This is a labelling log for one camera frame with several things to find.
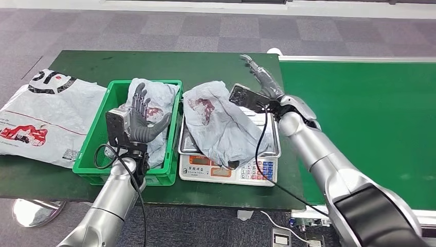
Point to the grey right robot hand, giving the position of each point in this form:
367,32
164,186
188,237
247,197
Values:
265,80

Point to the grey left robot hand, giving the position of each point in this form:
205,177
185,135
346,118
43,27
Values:
141,129

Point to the grey courier parcel red print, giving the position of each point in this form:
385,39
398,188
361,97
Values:
160,95
221,126

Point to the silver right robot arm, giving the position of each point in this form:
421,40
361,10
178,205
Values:
340,170

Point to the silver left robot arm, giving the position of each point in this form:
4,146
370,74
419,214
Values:
112,204

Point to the white conveyor roller end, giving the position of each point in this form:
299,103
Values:
274,51

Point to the green conveyor belt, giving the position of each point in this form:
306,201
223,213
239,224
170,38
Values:
374,119

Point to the conveyor control board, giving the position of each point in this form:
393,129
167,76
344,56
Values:
308,221

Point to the grey floor socket box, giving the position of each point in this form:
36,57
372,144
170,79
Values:
281,239

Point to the steel scale tray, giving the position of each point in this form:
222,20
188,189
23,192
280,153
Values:
185,143

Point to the green plastic crate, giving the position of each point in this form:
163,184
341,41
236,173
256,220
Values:
92,136

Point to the white electronic scale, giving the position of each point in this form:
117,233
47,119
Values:
259,170

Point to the large flat grey courier bag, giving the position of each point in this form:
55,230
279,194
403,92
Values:
47,109

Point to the round chrome table base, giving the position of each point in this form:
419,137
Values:
37,213

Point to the white table foot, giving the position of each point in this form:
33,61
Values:
245,215

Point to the white plug adapter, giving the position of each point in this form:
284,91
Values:
315,242

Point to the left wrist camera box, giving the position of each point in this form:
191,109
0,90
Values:
117,128

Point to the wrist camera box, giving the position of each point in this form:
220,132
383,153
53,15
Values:
248,97
117,128

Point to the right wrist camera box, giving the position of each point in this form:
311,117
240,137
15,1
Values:
248,97

